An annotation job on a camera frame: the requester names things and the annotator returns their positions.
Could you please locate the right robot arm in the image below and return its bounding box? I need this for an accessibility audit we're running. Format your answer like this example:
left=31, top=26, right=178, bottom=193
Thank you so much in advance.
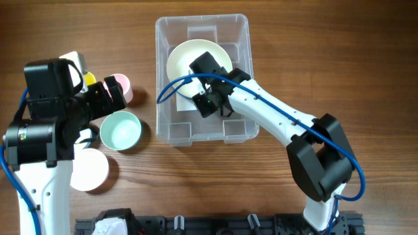
left=189, top=52, right=355, bottom=232

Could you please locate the light blue small bowl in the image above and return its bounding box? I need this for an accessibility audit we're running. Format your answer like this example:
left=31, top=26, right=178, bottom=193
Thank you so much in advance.
left=74, top=127, right=98, bottom=153

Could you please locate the blue cable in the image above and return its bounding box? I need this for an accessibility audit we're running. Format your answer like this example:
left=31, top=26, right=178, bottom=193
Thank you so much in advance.
left=0, top=87, right=43, bottom=235
left=156, top=73, right=366, bottom=235

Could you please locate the pink small bowl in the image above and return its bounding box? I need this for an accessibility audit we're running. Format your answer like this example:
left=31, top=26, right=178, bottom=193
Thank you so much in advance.
left=70, top=148, right=109, bottom=191

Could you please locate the left blue cable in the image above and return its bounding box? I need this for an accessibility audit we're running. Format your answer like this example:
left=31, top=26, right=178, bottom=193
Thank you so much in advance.
left=0, top=87, right=43, bottom=235

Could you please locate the right blue cable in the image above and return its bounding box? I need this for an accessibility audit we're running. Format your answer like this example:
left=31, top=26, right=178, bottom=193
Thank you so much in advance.
left=156, top=73, right=366, bottom=235

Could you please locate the yellow cup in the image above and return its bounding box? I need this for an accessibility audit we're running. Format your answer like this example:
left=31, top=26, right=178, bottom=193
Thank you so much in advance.
left=84, top=72, right=97, bottom=86

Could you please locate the mint green small bowl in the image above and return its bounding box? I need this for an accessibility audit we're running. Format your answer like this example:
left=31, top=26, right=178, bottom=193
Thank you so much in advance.
left=100, top=111, right=142, bottom=151

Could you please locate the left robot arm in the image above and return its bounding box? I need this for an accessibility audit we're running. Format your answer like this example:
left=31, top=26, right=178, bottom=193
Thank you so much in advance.
left=1, top=58, right=127, bottom=234

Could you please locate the white label in container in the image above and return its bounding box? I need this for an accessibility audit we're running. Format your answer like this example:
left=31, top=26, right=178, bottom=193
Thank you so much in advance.
left=176, top=93, right=197, bottom=112

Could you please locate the clear plastic storage container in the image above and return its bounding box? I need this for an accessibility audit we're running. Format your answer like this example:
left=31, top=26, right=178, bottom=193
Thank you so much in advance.
left=155, top=14, right=259, bottom=146

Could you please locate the pink cup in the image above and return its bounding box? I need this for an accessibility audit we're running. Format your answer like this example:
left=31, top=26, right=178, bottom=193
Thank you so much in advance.
left=113, top=73, right=133, bottom=103

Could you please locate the cream white bowl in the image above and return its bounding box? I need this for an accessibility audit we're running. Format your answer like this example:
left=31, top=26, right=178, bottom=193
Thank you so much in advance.
left=166, top=39, right=233, bottom=100

